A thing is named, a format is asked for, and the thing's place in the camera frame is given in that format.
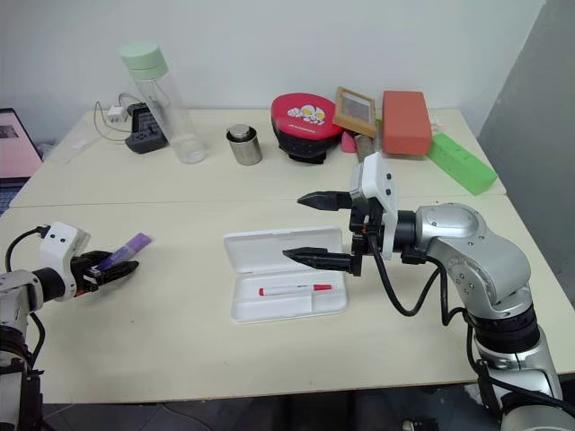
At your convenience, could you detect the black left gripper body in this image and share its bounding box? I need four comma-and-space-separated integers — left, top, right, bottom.
70, 251, 102, 296

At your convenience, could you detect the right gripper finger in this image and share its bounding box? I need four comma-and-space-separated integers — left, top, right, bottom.
281, 246, 361, 276
296, 189, 353, 213

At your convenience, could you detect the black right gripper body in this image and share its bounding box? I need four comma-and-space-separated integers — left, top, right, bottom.
348, 195, 384, 277

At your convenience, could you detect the purple marker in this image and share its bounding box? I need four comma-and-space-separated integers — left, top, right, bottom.
92, 232, 157, 273

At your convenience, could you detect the white pencil case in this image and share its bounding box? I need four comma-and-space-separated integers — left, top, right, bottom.
222, 224, 351, 325

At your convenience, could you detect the red and white marker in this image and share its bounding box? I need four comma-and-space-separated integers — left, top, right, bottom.
257, 283, 334, 298

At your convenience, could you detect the brown flat object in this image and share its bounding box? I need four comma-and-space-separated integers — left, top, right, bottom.
354, 134, 377, 165

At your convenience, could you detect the red and black punch pad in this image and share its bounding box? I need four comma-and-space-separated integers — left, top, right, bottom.
270, 92, 348, 165

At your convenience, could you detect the small steel cylinder weight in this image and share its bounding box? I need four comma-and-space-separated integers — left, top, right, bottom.
225, 125, 264, 167

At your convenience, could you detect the orange-red rectangular block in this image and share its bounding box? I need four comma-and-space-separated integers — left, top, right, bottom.
381, 90, 434, 159

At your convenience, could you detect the green rectangular block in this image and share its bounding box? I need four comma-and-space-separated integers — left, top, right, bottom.
426, 132, 498, 197

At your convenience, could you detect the dark grey power strip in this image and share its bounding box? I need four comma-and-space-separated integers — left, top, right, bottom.
124, 102, 171, 155

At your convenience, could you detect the white USB charger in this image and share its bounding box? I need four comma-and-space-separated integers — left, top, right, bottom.
106, 104, 128, 128

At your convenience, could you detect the clear bottle with green lid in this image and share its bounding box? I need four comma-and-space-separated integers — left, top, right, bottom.
119, 40, 209, 165

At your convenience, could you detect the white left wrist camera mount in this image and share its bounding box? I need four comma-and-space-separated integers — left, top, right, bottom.
38, 221, 92, 303

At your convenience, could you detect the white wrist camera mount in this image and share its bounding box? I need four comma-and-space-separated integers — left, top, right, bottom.
349, 152, 400, 262
38, 221, 92, 303

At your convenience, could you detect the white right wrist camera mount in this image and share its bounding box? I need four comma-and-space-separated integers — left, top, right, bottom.
349, 152, 400, 262

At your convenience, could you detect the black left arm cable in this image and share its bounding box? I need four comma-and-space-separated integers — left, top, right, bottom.
4, 225, 49, 273

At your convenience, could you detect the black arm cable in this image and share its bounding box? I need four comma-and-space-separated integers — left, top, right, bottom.
4, 225, 49, 273
367, 224, 471, 328

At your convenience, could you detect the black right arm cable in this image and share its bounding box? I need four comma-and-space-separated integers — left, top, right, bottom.
367, 224, 471, 328

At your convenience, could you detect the wooden picture frame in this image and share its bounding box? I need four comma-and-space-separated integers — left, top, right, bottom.
332, 85, 378, 140

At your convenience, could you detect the thin charger cable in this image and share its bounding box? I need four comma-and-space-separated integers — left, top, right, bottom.
93, 92, 141, 145

